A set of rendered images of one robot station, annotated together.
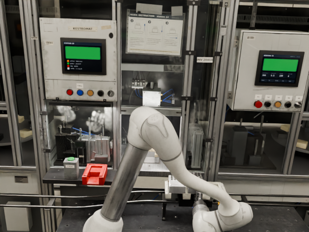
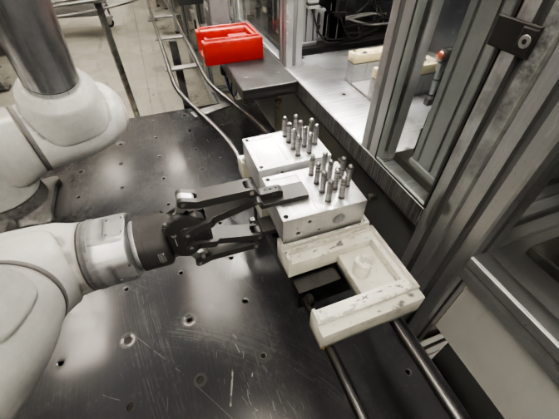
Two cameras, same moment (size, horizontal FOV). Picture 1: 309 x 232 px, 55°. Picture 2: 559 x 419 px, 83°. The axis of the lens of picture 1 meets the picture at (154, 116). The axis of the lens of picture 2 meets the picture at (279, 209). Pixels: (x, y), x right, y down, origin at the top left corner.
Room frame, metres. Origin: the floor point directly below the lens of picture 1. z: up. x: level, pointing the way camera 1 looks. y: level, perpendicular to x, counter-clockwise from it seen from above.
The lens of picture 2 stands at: (1.42, -0.57, 1.23)
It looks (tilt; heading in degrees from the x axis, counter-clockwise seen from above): 46 degrees down; 70
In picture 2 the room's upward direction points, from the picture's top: straight up
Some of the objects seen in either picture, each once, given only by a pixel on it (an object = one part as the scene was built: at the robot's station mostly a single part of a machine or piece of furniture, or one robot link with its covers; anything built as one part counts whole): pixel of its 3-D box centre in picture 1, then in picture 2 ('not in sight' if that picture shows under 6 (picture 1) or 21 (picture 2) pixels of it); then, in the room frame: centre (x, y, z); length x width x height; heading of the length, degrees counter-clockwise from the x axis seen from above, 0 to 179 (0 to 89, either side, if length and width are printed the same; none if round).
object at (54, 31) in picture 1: (84, 58); not in sight; (1.82, 0.44, 1.60); 0.42 x 0.29 x 0.46; 91
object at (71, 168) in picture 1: (71, 167); (220, 15); (1.61, 0.49, 0.97); 0.08 x 0.08 x 0.12; 1
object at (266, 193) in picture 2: not in sight; (263, 189); (1.50, -0.26, 0.95); 0.05 x 0.01 x 0.03; 179
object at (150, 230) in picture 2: (199, 205); (174, 234); (1.38, -0.26, 0.90); 0.09 x 0.07 x 0.08; 179
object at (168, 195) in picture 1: (194, 194); (309, 229); (1.58, -0.26, 0.84); 0.36 x 0.14 x 0.10; 91
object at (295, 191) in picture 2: not in sight; (282, 194); (1.53, -0.26, 0.93); 0.07 x 0.03 x 0.01; 179
